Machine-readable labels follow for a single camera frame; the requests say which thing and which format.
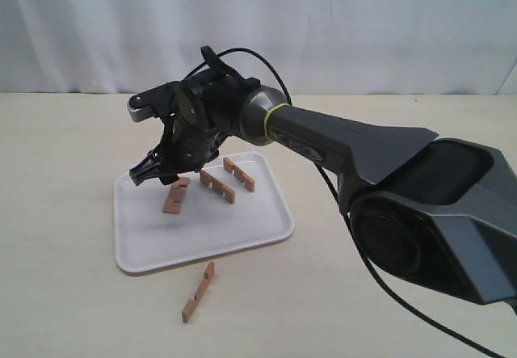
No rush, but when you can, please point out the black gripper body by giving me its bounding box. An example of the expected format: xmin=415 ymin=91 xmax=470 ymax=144
xmin=159 ymin=75 xmax=259 ymax=172

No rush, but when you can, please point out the notched wooden stick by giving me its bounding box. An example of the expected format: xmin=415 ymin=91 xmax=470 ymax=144
xmin=223 ymin=158 xmax=255 ymax=192
xmin=199 ymin=170 xmax=236 ymax=204
xmin=162 ymin=177 xmax=191 ymax=215
xmin=181 ymin=261 xmax=215 ymax=323

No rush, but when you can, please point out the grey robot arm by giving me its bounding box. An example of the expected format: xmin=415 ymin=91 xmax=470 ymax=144
xmin=128 ymin=78 xmax=516 ymax=305

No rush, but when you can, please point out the white rectangular plastic tray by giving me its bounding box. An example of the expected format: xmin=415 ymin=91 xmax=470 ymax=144
xmin=114 ymin=152 xmax=295 ymax=274

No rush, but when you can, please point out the white curtain backdrop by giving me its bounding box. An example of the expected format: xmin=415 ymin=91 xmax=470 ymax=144
xmin=1 ymin=0 xmax=516 ymax=95

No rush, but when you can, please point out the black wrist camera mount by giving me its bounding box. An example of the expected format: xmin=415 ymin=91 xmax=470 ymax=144
xmin=127 ymin=81 xmax=179 ymax=123

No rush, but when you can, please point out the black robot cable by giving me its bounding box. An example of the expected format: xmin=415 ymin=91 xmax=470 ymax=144
xmin=185 ymin=44 xmax=498 ymax=358

